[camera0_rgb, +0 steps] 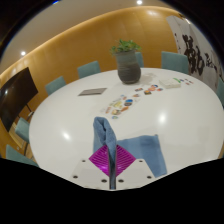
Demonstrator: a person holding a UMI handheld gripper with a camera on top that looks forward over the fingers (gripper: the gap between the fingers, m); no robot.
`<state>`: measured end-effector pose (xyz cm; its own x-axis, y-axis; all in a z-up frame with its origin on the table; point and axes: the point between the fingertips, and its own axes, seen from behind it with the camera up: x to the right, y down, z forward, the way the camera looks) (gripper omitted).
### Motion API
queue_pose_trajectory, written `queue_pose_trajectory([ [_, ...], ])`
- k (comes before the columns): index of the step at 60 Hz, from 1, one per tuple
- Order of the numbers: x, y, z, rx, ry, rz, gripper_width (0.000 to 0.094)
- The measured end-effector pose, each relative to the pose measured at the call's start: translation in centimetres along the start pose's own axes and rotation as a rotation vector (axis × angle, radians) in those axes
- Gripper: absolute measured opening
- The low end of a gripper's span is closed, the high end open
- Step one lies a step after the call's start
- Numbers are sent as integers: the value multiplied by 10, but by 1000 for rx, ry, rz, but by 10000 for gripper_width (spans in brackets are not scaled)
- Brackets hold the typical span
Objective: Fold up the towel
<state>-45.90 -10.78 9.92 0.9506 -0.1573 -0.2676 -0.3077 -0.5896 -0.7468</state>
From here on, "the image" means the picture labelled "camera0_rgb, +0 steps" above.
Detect blue terry towel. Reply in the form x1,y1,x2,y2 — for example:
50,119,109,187
92,116,169,190

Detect round ceiling lights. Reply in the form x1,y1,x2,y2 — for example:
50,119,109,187
19,0,144,57

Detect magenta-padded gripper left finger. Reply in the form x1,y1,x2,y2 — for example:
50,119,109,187
69,143,113,190

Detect teal office chairs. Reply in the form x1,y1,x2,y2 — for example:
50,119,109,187
5,50,224,168

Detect grey table cable hatch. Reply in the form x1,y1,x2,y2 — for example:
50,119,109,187
77,87,108,97

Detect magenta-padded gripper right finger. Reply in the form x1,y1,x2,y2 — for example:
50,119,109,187
113,144,156,191

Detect black television screen on stand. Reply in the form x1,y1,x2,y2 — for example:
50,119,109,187
0,66,40,133

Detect white folding screen with calligraphy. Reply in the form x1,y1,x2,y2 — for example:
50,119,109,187
166,14,224,85

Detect flat white box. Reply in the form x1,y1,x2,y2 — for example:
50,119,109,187
158,78,182,90

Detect colourful sticker sheet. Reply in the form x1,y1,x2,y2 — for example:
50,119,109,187
99,94,140,120

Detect green plant in grey pot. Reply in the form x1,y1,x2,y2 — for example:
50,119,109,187
109,38,143,85

